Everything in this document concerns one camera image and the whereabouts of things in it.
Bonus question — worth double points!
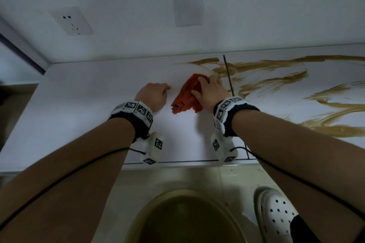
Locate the person's right hand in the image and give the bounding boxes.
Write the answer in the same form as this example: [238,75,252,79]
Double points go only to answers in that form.
[190,74,233,114]

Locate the person's left hand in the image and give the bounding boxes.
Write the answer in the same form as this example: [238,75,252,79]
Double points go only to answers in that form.
[134,82,171,113]

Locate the red cleaning cloth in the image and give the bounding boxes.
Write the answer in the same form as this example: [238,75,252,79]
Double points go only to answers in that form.
[171,73,210,115]

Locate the white metal shelf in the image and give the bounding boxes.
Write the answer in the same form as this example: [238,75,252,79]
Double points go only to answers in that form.
[0,16,365,172]

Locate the person's left forearm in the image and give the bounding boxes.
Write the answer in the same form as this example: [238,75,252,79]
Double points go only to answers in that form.
[0,117,136,243]

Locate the person's right forearm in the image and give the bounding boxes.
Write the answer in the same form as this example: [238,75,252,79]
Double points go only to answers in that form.
[231,110,365,243]

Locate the black right wristband with markers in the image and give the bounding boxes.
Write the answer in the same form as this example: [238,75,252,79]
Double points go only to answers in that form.
[213,96,260,137]

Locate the black wristband with markers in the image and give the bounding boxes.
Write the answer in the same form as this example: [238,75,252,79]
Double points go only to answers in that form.
[213,96,260,137]
[108,100,154,142]

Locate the black left wristband with markers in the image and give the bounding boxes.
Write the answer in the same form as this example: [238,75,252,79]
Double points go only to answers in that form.
[108,100,154,142]

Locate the yellow plastic basin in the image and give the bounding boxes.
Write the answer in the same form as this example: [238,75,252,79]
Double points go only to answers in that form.
[124,189,248,243]

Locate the white clog shoe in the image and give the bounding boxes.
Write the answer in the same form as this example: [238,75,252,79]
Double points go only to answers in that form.
[254,187,298,243]

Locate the blank white wall plate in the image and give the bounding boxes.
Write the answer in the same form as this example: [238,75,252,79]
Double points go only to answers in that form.
[173,0,205,27]

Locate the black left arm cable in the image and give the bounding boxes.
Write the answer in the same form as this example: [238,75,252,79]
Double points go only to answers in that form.
[0,147,146,230]

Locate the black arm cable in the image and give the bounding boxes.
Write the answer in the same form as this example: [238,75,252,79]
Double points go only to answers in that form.
[230,146,365,221]
[0,147,146,230]

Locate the white wall socket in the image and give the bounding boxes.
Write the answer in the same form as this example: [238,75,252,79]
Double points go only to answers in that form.
[50,6,95,36]

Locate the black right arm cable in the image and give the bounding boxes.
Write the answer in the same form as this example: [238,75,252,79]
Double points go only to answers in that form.
[230,146,365,221]

